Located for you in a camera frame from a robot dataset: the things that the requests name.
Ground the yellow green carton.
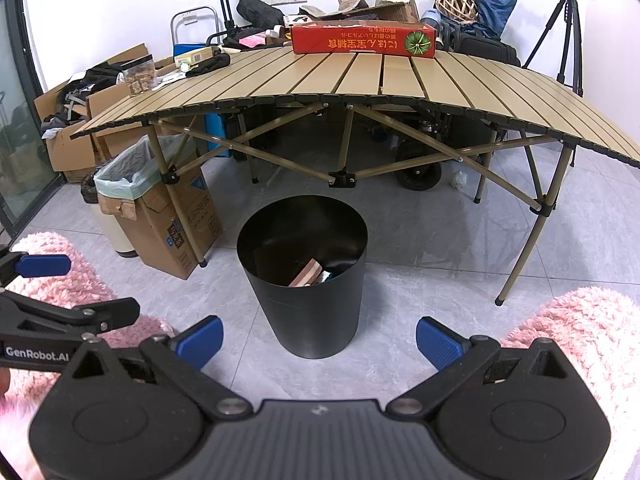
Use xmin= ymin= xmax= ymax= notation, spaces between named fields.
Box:
xmin=175 ymin=46 xmax=222 ymax=67

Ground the glass sliding door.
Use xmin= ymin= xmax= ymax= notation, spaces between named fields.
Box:
xmin=0 ymin=0 xmax=66 ymax=231

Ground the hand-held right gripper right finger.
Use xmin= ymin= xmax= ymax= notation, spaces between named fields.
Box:
xmin=385 ymin=315 xmax=577 ymax=420

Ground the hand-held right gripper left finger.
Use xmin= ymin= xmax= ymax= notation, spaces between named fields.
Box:
xmin=69 ymin=315 xmax=252 ymax=422

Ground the pink scrubbing sponge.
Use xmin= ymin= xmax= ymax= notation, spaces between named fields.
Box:
xmin=290 ymin=258 xmax=323 ymax=288

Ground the person's right leg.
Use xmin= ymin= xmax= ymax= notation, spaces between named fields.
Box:
xmin=500 ymin=286 xmax=640 ymax=480

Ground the black round trash bin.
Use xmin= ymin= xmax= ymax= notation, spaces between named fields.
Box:
xmin=236 ymin=195 xmax=369 ymax=359

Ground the black cart with wheels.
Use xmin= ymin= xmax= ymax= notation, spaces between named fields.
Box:
xmin=385 ymin=110 xmax=446 ymax=192

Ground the tan slatted folding table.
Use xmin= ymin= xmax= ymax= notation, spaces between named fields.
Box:
xmin=70 ymin=47 xmax=640 ymax=307

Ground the large open cardboard box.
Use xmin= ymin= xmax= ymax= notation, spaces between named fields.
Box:
xmin=370 ymin=0 xmax=421 ymax=23

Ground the black suitcase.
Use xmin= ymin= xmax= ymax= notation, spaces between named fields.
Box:
xmin=440 ymin=34 xmax=522 ymax=153

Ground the black storage case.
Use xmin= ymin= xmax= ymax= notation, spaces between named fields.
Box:
xmin=232 ymin=110 xmax=281 ymax=161

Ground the woven wicker ball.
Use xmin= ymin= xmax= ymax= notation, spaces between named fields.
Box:
xmin=435 ymin=0 xmax=480 ymax=25

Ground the green plastic bag liner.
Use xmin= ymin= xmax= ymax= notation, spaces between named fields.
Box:
xmin=93 ymin=135 xmax=196 ymax=202

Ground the blue velvet bag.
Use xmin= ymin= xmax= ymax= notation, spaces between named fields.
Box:
xmin=440 ymin=0 xmax=522 ymax=41

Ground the clear snack jar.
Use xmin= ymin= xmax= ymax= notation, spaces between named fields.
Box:
xmin=120 ymin=55 xmax=160 ymax=97

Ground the cardboard box with bag liner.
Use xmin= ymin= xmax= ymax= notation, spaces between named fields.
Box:
xmin=98 ymin=132 xmax=224 ymax=281

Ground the black clothing pile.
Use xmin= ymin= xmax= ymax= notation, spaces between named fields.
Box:
xmin=42 ymin=67 xmax=126 ymax=131

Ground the grey folding trolley frame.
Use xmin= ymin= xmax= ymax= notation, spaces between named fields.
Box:
xmin=170 ymin=6 xmax=219 ymax=51

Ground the black camera tripod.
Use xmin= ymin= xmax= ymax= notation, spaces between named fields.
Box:
xmin=520 ymin=0 xmax=586 ymax=98

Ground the black garbage bag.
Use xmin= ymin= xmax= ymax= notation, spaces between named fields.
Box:
xmin=80 ymin=170 xmax=101 ymax=206

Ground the blue water bottle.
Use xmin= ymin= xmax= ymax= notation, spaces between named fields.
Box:
xmin=420 ymin=8 xmax=443 ymax=36

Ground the white waste bin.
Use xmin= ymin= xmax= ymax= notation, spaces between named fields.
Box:
xmin=97 ymin=199 xmax=138 ymax=259

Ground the red printed cardboard box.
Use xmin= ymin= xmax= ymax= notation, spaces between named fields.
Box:
xmin=291 ymin=21 xmax=437 ymax=60

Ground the black duffel bag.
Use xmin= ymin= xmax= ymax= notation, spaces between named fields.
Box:
xmin=236 ymin=0 xmax=292 ymax=33

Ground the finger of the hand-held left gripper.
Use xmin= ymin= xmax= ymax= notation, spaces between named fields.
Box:
xmin=0 ymin=290 xmax=141 ymax=334
xmin=0 ymin=247 xmax=72 ymax=288

